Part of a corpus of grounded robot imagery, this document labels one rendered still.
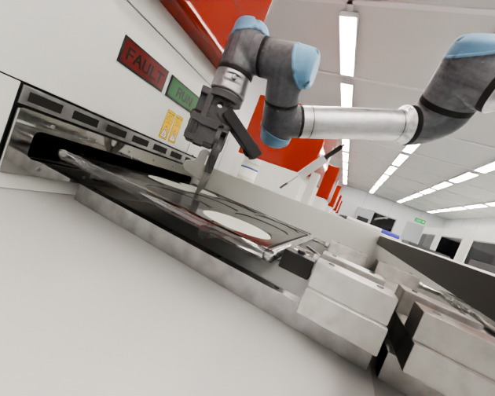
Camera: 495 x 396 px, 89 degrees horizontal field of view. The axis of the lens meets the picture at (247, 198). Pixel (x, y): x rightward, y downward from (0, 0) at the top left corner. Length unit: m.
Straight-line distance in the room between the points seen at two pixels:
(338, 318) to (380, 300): 0.04
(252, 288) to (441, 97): 0.58
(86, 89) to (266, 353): 0.47
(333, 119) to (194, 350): 0.53
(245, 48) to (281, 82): 0.09
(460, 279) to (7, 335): 0.29
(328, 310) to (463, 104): 0.56
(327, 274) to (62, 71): 0.47
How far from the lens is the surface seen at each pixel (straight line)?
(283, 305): 0.33
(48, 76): 0.50
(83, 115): 0.53
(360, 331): 0.29
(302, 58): 0.53
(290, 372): 0.27
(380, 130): 0.68
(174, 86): 0.66
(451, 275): 0.24
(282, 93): 0.55
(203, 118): 0.53
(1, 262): 0.30
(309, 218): 0.65
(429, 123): 0.73
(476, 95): 0.70
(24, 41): 0.49
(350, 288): 0.29
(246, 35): 0.58
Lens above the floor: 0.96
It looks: 3 degrees down
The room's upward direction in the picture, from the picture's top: 21 degrees clockwise
